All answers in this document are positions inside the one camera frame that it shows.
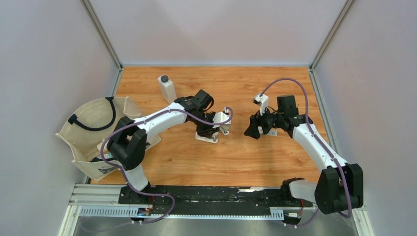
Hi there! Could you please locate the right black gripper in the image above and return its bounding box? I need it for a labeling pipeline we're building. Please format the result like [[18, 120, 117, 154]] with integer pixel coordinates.
[[243, 104, 284, 139]]

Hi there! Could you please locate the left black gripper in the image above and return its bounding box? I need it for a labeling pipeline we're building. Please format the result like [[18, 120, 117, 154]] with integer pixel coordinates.
[[191, 111, 220, 139]]

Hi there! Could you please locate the grey staple box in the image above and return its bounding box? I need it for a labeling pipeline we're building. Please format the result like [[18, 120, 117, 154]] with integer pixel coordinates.
[[268, 130, 278, 136]]

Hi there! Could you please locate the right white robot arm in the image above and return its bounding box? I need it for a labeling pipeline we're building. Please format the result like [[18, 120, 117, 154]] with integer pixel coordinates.
[[244, 94, 363, 214]]

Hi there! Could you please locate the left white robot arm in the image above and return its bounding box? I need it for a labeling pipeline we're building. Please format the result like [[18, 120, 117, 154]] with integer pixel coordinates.
[[106, 89, 220, 204]]

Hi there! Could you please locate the white bottle black cap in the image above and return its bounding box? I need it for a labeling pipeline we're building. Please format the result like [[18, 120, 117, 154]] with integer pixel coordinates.
[[157, 74, 177, 104]]

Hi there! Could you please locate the beige canvas tote bag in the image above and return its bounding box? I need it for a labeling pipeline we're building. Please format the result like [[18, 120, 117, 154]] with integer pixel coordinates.
[[56, 97, 144, 181]]

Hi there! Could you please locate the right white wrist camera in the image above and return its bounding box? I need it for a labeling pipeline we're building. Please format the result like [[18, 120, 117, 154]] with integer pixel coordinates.
[[253, 94, 269, 116]]

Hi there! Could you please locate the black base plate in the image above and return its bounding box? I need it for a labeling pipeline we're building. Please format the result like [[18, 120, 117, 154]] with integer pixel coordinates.
[[118, 185, 315, 224]]

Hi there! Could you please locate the grey slotted cable duct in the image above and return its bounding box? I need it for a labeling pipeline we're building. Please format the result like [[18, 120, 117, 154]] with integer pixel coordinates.
[[79, 208, 285, 220]]

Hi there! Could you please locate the aluminium frame rail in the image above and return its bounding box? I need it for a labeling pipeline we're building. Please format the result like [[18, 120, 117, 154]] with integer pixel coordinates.
[[80, 0, 123, 71]]

